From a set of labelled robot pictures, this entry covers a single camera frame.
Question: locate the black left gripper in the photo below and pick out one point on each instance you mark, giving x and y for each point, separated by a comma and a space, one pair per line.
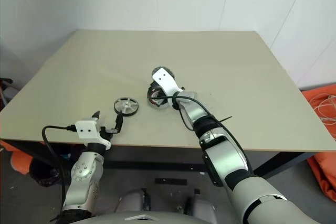
108, 131

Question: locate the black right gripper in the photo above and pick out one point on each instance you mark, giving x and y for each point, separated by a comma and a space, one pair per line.
156, 89

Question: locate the grey round motor housing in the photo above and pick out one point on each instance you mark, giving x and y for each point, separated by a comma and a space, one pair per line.
155, 100

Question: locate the spoked silver rotor wheel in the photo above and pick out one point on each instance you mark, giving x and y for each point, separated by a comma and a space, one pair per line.
126, 106

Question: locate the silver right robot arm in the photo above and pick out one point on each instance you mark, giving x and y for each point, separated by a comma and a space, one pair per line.
228, 155

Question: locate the black plastic bag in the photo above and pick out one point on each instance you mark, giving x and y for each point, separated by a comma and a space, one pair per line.
47, 172

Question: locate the grey rounded robot leg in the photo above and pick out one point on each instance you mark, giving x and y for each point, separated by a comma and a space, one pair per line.
134, 200
203, 203

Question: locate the black floor tape strip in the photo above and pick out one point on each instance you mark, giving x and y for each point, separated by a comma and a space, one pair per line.
170, 181

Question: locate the orange cloth beside black bag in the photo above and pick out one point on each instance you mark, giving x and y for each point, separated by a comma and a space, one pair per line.
18, 161

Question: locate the grey robot torso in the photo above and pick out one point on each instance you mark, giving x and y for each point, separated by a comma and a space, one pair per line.
147, 218

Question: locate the orange folded cloth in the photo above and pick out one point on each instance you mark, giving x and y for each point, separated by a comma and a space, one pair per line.
324, 174

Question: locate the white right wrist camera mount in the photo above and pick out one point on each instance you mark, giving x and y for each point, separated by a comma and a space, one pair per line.
166, 81

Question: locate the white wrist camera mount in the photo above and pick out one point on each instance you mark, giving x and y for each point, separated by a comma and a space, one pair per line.
88, 129
166, 81

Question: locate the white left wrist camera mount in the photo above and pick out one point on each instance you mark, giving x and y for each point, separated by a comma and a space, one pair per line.
88, 129

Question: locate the black metal table frame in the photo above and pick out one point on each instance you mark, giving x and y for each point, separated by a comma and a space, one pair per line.
147, 165

